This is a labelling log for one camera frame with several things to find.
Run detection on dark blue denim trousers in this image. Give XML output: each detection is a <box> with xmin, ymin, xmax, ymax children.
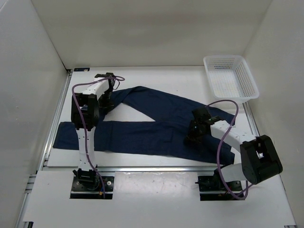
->
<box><xmin>52</xmin><ymin>85</ymin><xmax>236</xmax><ymax>166</ymax></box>

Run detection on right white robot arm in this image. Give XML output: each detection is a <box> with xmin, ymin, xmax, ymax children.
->
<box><xmin>184</xmin><ymin>107</ymin><xmax>283</xmax><ymax>190</ymax></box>

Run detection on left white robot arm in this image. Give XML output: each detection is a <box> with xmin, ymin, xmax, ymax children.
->
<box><xmin>71</xmin><ymin>73</ymin><xmax>116</xmax><ymax>190</ymax></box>

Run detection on small dark corner label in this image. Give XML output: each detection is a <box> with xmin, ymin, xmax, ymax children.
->
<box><xmin>74</xmin><ymin>67</ymin><xmax>90</xmax><ymax>72</ymax></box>

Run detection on white perforated plastic basket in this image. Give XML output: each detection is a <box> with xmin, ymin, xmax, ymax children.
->
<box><xmin>203</xmin><ymin>55</ymin><xmax>259</xmax><ymax>103</ymax></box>

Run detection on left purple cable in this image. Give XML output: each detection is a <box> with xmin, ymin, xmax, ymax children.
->
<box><xmin>72</xmin><ymin>76</ymin><xmax>126</xmax><ymax>199</ymax></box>

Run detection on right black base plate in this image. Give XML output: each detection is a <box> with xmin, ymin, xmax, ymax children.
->
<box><xmin>195</xmin><ymin>176</ymin><xmax>245</xmax><ymax>201</ymax></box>

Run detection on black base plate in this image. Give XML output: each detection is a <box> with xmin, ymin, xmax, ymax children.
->
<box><xmin>195</xmin><ymin>176</ymin><xmax>245</xmax><ymax>201</ymax></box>
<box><xmin>70</xmin><ymin>176</ymin><xmax>114</xmax><ymax>200</ymax></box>

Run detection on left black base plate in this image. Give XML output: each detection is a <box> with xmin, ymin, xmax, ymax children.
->
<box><xmin>70</xmin><ymin>176</ymin><xmax>114</xmax><ymax>200</ymax></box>

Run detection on aluminium frame rail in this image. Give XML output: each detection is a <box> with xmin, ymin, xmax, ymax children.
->
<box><xmin>14</xmin><ymin>68</ymin><xmax>297</xmax><ymax>228</ymax></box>

